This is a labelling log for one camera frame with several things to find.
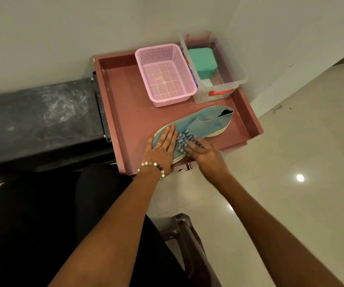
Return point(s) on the person's right hand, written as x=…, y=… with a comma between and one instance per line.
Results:
x=209, y=162

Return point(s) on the person's left hand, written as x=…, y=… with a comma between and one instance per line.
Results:
x=158, y=155

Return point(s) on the person's left middle finger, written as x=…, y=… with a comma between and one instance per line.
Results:
x=170, y=135

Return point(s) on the person's left little finger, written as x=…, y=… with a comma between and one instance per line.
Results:
x=156, y=139

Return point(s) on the person's right fingers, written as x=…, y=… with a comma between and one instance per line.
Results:
x=195, y=147

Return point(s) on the blue shoelace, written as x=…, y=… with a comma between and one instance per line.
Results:
x=186, y=138

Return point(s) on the blue knit shoe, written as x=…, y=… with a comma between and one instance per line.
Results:
x=210, y=119

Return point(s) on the person's right forearm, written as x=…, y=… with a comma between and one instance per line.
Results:
x=267, y=233

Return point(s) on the person's left forearm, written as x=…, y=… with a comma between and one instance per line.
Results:
x=112, y=230

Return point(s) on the reddish brown tray table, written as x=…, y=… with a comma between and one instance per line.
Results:
x=124, y=107

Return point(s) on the pink plastic basket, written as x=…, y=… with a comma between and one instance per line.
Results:
x=164, y=77

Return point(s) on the teal green box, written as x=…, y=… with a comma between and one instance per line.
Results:
x=202, y=62

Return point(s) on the clear plastic storage box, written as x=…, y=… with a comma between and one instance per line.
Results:
x=231, y=76

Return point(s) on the brown plastic chair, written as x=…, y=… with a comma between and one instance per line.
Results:
x=189, y=251

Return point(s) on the black bench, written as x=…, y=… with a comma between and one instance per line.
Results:
x=37, y=122

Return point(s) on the person's black trousers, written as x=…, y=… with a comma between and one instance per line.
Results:
x=40, y=230

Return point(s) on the black metal hinge bracket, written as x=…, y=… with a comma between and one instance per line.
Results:
x=101, y=110

